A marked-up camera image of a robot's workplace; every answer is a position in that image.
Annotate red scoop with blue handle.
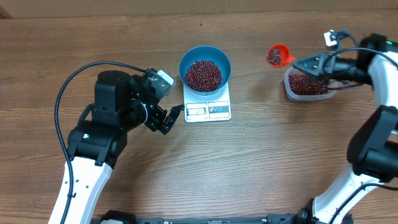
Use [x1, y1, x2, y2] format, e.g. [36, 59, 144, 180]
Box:
[266, 44, 297, 68]

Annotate clear plastic container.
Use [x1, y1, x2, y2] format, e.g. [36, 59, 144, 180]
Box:
[284, 67, 338, 101]

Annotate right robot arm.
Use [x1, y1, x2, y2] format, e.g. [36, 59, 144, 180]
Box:
[284, 32, 397, 223]

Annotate red beans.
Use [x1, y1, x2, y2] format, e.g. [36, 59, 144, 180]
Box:
[180, 46, 328, 96]

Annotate white digital kitchen scale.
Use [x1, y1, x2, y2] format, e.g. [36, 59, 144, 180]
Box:
[183, 83, 232, 123]

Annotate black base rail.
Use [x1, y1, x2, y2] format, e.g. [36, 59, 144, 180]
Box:
[91, 210, 354, 224]

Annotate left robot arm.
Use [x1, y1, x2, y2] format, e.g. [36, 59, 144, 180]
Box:
[49, 68, 183, 223]

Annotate blue metal bowl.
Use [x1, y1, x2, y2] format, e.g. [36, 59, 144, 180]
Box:
[178, 45, 232, 95]

